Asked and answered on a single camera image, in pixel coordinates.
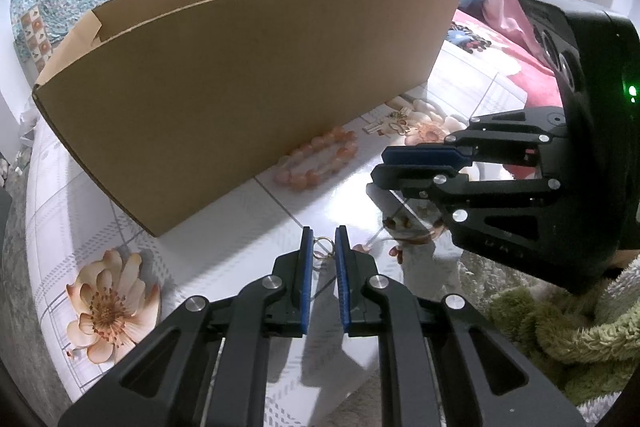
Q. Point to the small silver clip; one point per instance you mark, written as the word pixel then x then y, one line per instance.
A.
pixel 373 127

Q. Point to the person's right forearm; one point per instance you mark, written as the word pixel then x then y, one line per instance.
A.
pixel 565 332

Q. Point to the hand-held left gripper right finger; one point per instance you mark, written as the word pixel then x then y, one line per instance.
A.
pixel 344 287

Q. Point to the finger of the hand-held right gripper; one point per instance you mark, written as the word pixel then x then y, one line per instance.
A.
pixel 420 155
pixel 405 179

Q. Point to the light pink blanket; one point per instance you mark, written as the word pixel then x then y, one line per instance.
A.
pixel 505 7

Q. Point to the pink printed bed cover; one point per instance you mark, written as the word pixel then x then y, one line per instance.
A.
pixel 525 72

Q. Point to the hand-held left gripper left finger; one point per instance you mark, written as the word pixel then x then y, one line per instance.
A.
pixel 306 287

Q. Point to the brown cardboard box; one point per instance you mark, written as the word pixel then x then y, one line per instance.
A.
pixel 225 82

